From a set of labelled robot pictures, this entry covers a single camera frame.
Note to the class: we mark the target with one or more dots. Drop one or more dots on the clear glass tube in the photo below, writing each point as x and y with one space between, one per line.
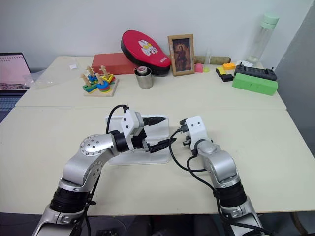
208 57

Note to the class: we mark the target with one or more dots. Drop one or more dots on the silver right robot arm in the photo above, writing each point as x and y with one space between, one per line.
221 164

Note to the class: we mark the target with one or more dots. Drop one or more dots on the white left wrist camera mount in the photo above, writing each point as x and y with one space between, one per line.
130 123

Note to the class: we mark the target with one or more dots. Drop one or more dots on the open laptop computer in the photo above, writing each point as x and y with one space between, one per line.
12 68

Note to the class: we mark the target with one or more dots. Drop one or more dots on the wooden colourful stacking toy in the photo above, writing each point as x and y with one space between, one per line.
101 86

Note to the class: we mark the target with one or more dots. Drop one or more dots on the metal cup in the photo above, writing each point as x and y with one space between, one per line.
145 81

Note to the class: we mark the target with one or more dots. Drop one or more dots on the clear bottle green cap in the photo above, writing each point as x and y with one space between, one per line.
261 41

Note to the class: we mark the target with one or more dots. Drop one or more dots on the black small block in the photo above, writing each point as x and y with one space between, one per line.
227 78

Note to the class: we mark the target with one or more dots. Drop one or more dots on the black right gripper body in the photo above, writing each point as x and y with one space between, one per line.
187 142

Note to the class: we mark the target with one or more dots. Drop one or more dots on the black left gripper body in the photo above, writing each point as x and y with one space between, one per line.
137 142

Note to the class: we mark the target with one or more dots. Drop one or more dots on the red rectangular box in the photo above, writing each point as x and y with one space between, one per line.
110 62

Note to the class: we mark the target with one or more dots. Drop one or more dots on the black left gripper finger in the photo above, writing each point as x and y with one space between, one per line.
160 146
155 120

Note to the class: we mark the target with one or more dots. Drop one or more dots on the wooden picture frame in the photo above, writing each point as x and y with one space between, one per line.
181 54

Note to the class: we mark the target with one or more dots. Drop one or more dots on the green foam block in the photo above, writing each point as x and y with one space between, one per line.
253 84

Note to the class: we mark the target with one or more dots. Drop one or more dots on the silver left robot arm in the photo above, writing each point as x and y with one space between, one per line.
93 147

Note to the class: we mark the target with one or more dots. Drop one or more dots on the red white item in cup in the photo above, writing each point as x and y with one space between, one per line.
142 70

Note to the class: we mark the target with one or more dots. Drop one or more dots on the pink toy piece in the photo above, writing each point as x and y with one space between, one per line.
198 68

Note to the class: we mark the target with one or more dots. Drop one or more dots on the orange building brick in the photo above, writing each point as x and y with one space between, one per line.
229 66

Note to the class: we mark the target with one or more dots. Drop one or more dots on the white crumpled paper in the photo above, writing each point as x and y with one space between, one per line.
246 63

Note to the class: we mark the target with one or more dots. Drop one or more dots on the clear plastic bag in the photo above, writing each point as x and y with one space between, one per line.
49 76

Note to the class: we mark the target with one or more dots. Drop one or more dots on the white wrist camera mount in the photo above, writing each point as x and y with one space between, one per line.
197 130
130 123

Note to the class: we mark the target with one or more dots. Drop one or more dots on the red black punching pad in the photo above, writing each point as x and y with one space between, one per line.
145 49

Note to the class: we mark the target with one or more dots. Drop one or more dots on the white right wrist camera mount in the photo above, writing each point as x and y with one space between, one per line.
197 130

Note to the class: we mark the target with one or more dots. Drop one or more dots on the yellow black block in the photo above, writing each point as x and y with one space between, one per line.
221 70

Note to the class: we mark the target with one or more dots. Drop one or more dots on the yellow-green toy piece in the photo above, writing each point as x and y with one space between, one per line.
206 69

